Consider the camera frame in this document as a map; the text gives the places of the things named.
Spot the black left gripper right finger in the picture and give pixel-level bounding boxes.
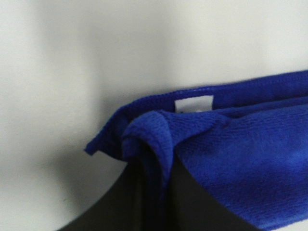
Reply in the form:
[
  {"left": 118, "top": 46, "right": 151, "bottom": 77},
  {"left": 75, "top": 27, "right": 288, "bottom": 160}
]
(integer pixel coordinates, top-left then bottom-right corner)
[{"left": 166, "top": 157, "right": 255, "bottom": 231}]

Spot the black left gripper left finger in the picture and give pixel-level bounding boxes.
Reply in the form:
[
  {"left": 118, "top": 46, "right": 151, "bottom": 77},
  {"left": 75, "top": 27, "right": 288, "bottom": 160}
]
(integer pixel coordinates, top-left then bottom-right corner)
[{"left": 60, "top": 164, "right": 144, "bottom": 231}]

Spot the blue microfiber towel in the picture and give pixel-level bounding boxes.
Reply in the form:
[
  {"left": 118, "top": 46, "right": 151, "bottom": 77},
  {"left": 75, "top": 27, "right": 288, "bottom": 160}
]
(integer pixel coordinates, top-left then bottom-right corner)
[{"left": 85, "top": 71, "right": 308, "bottom": 231}]

